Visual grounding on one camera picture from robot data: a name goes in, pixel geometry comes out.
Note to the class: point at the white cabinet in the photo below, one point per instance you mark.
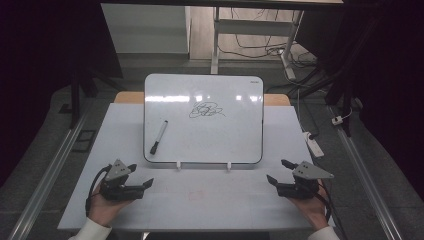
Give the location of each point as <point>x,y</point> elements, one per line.
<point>146,30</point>

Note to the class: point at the small white plug adapter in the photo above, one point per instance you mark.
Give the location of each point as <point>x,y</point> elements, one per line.
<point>337,120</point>

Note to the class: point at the white whiteboard stand clip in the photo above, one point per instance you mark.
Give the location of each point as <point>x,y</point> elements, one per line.
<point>178,165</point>
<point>229,166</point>

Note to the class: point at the person's right hand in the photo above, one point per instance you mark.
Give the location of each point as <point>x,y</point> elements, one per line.
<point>315,210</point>

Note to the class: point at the black metal stand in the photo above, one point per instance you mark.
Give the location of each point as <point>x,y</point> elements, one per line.
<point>336,90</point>
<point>75,100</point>

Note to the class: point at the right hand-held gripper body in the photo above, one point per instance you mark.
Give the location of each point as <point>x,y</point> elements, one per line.
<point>300,190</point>

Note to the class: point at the white power strip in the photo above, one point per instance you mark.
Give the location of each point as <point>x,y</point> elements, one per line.
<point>314,145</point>

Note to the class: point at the black and white marker pen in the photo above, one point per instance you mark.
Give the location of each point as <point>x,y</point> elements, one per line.
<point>160,135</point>

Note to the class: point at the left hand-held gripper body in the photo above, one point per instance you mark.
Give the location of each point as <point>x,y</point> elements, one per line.
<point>117,191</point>

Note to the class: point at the white table mat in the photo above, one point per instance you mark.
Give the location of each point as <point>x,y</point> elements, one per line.
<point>110,156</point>

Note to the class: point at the person's left hand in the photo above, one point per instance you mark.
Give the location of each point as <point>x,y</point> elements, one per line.
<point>103,210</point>

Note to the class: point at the white whiteboard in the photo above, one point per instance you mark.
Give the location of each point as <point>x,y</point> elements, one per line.
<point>213,140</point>

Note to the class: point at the white desk frame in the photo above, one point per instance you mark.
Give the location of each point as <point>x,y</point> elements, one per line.
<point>253,27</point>

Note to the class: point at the aluminium rail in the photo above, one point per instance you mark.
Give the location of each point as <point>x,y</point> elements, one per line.
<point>50,176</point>
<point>366,176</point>

